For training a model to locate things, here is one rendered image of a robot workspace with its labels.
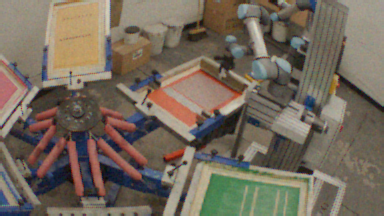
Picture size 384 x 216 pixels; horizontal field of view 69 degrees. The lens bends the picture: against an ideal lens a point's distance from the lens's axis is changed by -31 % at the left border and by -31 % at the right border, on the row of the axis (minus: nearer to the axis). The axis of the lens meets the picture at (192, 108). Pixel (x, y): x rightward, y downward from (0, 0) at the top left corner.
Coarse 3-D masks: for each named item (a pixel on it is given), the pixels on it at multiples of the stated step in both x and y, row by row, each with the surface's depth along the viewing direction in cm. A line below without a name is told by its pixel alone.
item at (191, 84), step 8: (200, 72) 301; (176, 80) 288; (184, 80) 289; (192, 80) 291; (200, 80) 292; (208, 80) 293; (216, 80) 295; (160, 88) 278; (176, 88) 280; (184, 88) 281; (192, 88) 283; (200, 88) 284; (152, 96) 269; (160, 96) 270; (168, 96) 271; (184, 96) 274; (160, 104) 263; (168, 104) 265; (176, 104) 266
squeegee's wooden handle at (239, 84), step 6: (204, 60) 296; (204, 66) 298; (210, 66) 294; (216, 66) 292; (210, 72) 296; (216, 72) 292; (228, 72) 287; (222, 78) 291; (228, 78) 286; (234, 78) 283; (234, 84) 285; (240, 84) 281; (240, 90) 283
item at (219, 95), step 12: (216, 84) 291; (192, 96) 275; (204, 96) 277; (216, 96) 279; (228, 96) 281; (180, 108) 263; (204, 108) 266; (216, 108) 268; (180, 120) 254; (192, 120) 255
